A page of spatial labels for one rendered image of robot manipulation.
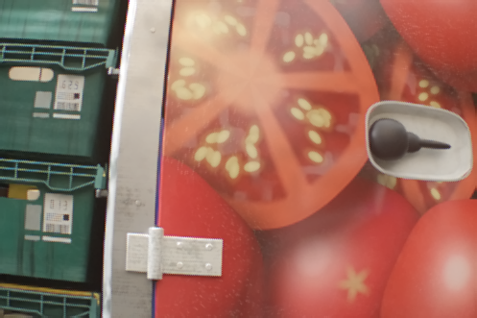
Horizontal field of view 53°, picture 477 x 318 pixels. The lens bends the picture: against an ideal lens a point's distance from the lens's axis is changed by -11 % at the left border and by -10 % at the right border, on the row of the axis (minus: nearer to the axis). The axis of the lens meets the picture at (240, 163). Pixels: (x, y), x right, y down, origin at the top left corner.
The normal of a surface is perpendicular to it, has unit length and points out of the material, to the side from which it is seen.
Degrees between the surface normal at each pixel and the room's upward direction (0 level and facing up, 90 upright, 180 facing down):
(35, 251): 94
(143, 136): 90
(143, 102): 90
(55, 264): 92
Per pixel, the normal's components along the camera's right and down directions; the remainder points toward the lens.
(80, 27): 0.22, -0.12
